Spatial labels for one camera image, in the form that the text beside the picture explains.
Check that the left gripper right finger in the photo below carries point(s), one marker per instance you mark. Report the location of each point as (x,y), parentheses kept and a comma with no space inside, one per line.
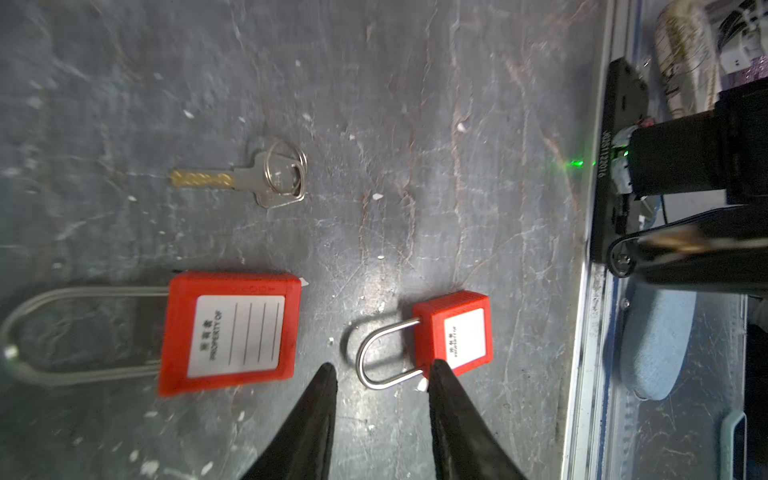
(463,445)

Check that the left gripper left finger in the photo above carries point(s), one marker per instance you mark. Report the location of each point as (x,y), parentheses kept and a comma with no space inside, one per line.
(302,448)

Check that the red padlock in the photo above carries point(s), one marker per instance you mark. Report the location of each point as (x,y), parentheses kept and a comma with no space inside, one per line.
(221,330)
(456,328)

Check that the key with ring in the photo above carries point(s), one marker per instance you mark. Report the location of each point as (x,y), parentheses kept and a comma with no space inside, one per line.
(277,177)

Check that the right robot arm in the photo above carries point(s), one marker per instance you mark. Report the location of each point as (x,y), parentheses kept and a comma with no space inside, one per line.
(722,250)

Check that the blue slipper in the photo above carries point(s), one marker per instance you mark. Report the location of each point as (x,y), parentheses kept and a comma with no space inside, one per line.
(655,339)

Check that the patterned shoe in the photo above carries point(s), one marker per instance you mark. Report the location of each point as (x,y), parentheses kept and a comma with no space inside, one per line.
(687,58)

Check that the aluminium rail front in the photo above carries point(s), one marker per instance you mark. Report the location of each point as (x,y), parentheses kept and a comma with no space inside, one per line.
(592,308)

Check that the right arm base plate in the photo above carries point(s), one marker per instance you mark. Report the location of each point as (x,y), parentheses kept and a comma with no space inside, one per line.
(616,209)

